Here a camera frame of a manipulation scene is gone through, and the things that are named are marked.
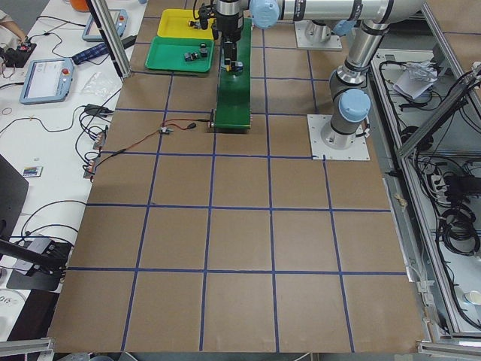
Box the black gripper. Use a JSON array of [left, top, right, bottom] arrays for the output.
[[213, 0, 244, 70]]

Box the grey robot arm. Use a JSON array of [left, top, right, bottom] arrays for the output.
[[198, 1, 363, 71], [240, 0, 424, 150]]

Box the yellow plastic tray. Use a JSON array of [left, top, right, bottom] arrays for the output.
[[157, 9, 213, 40]]

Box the green plastic tray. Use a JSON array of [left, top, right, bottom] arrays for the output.
[[145, 36, 214, 73]]

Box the green conveyor belt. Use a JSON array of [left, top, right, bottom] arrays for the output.
[[211, 18, 252, 132]]

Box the small white controller board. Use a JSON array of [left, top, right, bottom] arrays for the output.
[[159, 127, 174, 135]]

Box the teach pendant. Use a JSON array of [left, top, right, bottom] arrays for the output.
[[81, 8, 129, 42], [20, 58, 74, 105]]

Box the black power adapter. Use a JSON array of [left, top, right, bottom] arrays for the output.
[[84, 104, 113, 117]]

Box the red black power cable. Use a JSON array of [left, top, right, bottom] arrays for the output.
[[95, 118, 210, 166]]

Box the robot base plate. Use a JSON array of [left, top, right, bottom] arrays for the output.
[[307, 114, 371, 162], [295, 20, 342, 51]]

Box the aluminium frame post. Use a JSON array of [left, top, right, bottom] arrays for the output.
[[86, 0, 132, 79]]

